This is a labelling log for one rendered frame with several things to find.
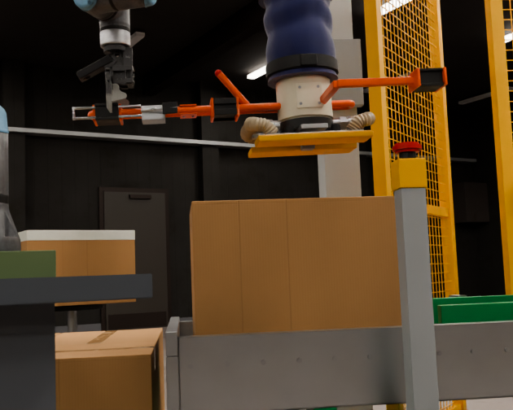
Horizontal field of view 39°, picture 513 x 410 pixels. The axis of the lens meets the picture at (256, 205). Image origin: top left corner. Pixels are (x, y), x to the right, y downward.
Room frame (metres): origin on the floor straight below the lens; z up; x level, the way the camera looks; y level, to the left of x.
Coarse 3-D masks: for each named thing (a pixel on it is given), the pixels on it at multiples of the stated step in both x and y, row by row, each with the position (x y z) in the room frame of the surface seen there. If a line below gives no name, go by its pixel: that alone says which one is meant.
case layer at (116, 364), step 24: (72, 336) 2.67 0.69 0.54; (96, 336) 2.63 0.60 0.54; (120, 336) 2.58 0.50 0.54; (144, 336) 2.54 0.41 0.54; (72, 360) 1.92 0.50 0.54; (96, 360) 1.92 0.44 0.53; (120, 360) 1.93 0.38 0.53; (144, 360) 1.94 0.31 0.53; (72, 384) 1.92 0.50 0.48; (96, 384) 1.92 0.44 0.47; (120, 384) 1.93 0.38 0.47; (144, 384) 1.94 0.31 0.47; (72, 408) 1.92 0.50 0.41; (96, 408) 1.92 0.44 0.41; (120, 408) 1.93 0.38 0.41; (144, 408) 1.94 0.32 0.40
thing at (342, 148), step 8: (328, 144) 2.25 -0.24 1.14; (336, 144) 2.25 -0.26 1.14; (344, 144) 2.25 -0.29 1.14; (352, 144) 2.26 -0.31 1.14; (248, 152) 2.29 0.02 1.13; (256, 152) 2.22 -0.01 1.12; (264, 152) 2.23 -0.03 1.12; (272, 152) 2.23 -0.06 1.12; (280, 152) 2.24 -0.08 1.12; (288, 152) 2.26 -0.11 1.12; (296, 152) 2.27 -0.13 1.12; (304, 152) 2.28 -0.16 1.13; (312, 152) 2.29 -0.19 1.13; (320, 152) 2.30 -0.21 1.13; (328, 152) 2.31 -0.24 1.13; (336, 152) 2.32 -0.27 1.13; (344, 152) 2.33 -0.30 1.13
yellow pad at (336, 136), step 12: (288, 132) 2.08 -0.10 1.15; (312, 132) 2.06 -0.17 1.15; (324, 132) 2.06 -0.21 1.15; (336, 132) 2.06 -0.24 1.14; (348, 132) 2.06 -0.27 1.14; (360, 132) 2.06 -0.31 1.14; (372, 132) 2.07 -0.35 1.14; (264, 144) 2.08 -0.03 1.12; (276, 144) 2.09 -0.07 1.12; (288, 144) 2.11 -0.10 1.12; (300, 144) 2.12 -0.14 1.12; (312, 144) 2.14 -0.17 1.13
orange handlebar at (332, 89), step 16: (352, 80) 1.93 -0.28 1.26; (368, 80) 1.94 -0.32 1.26; (384, 80) 1.94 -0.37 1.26; (400, 80) 1.95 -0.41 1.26; (320, 96) 2.11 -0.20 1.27; (128, 112) 2.10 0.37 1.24; (192, 112) 2.12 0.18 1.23; (208, 112) 2.14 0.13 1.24; (240, 112) 2.18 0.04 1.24; (256, 112) 2.19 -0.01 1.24; (272, 112) 2.20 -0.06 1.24
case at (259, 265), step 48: (192, 240) 1.97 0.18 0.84; (240, 240) 1.97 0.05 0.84; (288, 240) 1.98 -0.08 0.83; (336, 240) 2.00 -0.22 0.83; (384, 240) 2.01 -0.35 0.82; (192, 288) 2.19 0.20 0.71; (240, 288) 1.97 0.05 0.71; (288, 288) 1.98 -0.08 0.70; (336, 288) 2.00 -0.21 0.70; (384, 288) 2.01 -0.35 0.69
